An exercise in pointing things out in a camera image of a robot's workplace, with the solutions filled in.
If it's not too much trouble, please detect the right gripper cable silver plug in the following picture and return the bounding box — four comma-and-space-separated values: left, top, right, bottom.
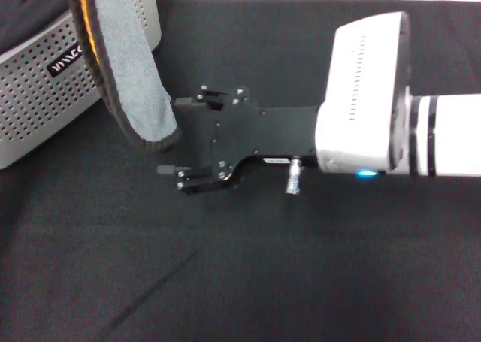
284, 156, 302, 197

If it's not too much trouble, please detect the dark cloth inside box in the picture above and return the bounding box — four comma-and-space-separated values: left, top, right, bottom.
0, 0, 76, 56

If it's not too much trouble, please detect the black tablecloth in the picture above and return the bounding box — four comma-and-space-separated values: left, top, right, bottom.
0, 0, 481, 342

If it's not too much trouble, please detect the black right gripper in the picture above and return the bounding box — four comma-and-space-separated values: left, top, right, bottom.
156, 85, 321, 198

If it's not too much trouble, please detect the orange grey towel black trim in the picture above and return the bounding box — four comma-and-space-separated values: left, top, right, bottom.
67, 0, 183, 153

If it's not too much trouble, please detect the grey perforated storage box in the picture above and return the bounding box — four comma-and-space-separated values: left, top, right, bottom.
0, 0, 162, 170

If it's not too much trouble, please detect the white right wrist housing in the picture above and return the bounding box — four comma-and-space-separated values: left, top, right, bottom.
314, 11, 413, 174

